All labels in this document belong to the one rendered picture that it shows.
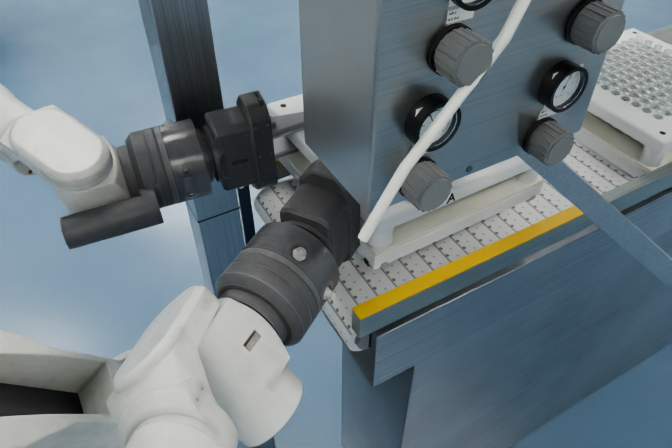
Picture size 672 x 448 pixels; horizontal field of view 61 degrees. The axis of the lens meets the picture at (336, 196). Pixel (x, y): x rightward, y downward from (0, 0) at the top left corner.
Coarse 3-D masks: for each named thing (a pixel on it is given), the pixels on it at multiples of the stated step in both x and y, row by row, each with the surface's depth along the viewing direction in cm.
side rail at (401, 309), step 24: (624, 192) 70; (648, 192) 73; (552, 240) 67; (480, 264) 62; (504, 264) 65; (432, 288) 60; (456, 288) 62; (384, 312) 58; (408, 312) 60; (360, 336) 58
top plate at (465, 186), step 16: (272, 112) 69; (288, 112) 69; (304, 144) 64; (512, 160) 63; (480, 176) 60; (496, 176) 61; (512, 176) 63; (464, 192) 60; (400, 208) 56; (416, 208) 57; (384, 224) 56
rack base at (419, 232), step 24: (288, 168) 71; (480, 192) 66; (504, 192) 66; (528, 192) 67; (360, 216) 62; (432, 216) 62; (456, 216) 62; (480, 216) 65; (360, 240) 60; (408, 240) 60; (432, 240) 62
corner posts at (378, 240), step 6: (522, 174) 67; (528, 174) 66; (534, 174) 66; (522, 180) 67; (528, 180) 67; (534, 180) 67; (372, 234) 58; (378, 234) 57; (384, 234) 57; (390, 234) 58; (372, 240) 58; (378, 240) 58; (384, 240) 58; (390, 240) 58; (372, 246) 58; (378, 246) 58; (384, 246) 58
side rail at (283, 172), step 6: (654, 30) 104; (660, 30) 104; (666, 30) 104; (654, 36) 103; (660, 36) 104; (666, 36) 105; (666, 42) 106; (276, 162) 75; (276, 168) 76; (282, 168) 76; (282, 174) 77; (288, 174) 78
